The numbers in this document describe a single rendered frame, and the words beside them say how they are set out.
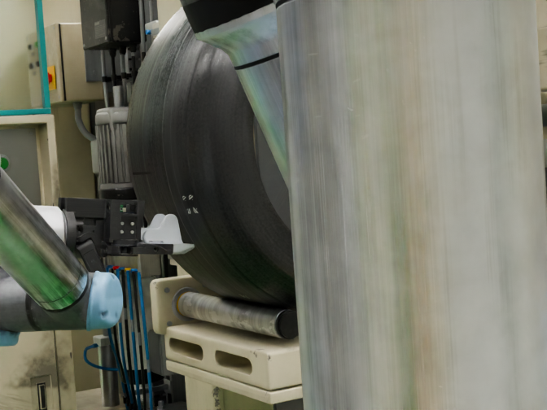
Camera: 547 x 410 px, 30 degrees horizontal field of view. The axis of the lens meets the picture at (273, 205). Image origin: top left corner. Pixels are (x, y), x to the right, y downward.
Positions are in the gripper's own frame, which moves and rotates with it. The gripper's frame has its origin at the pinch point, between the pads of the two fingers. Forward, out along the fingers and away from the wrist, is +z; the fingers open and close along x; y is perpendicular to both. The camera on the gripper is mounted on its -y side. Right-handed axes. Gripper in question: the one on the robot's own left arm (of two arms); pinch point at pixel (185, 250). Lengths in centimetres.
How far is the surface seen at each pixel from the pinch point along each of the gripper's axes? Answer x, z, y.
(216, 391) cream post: 28.2, 21.4, -27.0
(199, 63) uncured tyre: -8.0, -3.0, 27.1
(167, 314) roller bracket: 25.4, 9.5, -12.2
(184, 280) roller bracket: 25.4, 12.6, -6.1
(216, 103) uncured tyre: -10.9, -1.4, 21.3
